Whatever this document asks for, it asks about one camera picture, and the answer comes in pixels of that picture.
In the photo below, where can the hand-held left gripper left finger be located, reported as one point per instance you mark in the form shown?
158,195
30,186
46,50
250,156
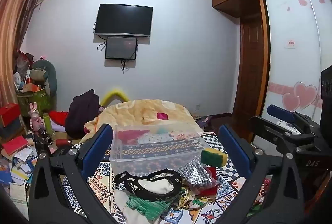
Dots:
99,151

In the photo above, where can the black wall television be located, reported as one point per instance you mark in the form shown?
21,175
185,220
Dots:
123,20

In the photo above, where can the red pillow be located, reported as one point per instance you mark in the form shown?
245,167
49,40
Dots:
59,117

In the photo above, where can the green bottle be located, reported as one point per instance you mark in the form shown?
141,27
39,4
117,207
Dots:
48,123

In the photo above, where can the white wall socket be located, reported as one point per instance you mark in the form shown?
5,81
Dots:
197,106

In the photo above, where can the pink cloth patch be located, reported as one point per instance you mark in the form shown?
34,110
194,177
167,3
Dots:
162,116

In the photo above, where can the silver patterned pouch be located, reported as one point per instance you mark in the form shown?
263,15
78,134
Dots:
197,174

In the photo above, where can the small black wall monitor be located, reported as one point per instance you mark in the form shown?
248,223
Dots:
121,47

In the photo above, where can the green plush pillow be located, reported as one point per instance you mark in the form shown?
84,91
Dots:
50,76

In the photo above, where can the wooden wardrobe with sliding doors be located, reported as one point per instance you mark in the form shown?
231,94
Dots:
285,40

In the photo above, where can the cream bag with black trim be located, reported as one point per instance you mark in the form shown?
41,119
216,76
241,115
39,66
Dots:
153,186

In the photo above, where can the colourful patterned bedsheet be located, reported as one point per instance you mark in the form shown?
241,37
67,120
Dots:
228,195

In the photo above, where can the pink rabbit toy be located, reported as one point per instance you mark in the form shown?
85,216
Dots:
35,116

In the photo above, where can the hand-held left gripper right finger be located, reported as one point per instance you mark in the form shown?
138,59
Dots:
234,149

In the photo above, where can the red cloth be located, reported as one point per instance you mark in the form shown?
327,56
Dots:
212,189

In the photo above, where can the gold and white printed cloth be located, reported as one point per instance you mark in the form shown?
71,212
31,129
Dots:
190,200

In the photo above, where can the green knitted cloth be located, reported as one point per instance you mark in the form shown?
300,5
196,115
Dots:
146,207

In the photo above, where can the yellow curved pillow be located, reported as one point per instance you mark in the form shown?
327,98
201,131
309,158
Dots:
115,95

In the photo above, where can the red box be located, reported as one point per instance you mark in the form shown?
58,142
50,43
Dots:
9,114

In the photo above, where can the pile of books and papers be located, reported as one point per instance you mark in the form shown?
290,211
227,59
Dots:
18,161

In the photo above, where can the brown wooden door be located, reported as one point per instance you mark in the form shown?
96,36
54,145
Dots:
249,68

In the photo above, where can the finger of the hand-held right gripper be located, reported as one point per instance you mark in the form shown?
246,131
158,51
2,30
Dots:
272,130
280,112

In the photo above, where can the dark maroon backpack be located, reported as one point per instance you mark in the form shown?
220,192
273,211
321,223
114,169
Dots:
81,111

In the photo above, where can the yellow fleece blanket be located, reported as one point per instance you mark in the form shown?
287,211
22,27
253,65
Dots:
145,112

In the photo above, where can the green and yellow sponge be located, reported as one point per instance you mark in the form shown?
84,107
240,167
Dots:
213,158

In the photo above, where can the red can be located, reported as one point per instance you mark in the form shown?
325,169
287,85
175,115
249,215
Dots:
63,142

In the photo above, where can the brown curtain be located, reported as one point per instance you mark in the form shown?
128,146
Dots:
13,32

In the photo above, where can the clear plastic storage box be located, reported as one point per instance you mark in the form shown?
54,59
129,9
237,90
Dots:
155,151

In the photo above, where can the green cardboard box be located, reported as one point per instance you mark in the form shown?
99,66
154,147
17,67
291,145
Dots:
36,101

